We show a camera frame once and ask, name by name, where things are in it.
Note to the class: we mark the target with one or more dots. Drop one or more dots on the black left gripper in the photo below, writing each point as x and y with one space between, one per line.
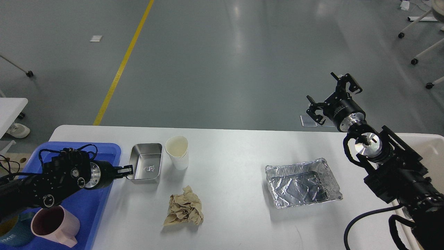
103 173

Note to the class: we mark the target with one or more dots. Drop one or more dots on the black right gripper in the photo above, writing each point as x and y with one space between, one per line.
340 108

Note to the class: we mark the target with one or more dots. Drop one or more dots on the stainless steel rectangular tin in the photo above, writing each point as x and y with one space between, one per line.
146 159

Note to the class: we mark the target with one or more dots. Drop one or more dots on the pink ceramic mug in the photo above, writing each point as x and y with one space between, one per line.
57 225

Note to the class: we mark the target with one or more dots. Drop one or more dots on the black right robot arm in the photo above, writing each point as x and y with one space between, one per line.
394 169

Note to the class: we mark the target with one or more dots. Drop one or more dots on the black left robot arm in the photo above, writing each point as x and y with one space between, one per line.
64 172

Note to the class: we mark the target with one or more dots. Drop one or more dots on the clear floor plate right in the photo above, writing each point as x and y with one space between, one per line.
328 123

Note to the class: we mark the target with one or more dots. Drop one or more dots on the clear floor plate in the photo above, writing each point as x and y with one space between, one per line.
307 121
328 123

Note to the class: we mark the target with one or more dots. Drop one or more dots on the clear floor plate left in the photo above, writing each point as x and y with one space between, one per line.
307 121

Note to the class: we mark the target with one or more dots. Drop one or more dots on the blue plastic tray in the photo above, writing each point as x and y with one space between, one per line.
86 205

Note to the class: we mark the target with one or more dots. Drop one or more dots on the white paper cup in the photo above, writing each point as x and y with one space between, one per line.
177 149

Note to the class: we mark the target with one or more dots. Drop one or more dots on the crumpled brown paper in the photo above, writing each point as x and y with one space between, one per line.
184 208

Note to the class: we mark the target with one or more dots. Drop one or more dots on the aluminium foil tray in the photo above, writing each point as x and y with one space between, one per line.
302 184

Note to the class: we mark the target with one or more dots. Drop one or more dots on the beige waste bin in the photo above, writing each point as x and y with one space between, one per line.
431 148

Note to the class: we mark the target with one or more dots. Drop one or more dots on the white sneaker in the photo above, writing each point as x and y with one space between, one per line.
18 130

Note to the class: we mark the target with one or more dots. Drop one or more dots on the dark teal mug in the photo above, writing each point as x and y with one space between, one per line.
17 231

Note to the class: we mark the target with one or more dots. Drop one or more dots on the white side table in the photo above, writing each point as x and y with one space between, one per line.
10 109

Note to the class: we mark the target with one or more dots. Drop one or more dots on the rolling stand leg left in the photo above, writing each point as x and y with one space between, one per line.
28 73

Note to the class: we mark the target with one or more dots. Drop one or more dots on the white paper on floor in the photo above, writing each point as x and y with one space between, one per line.
96 38

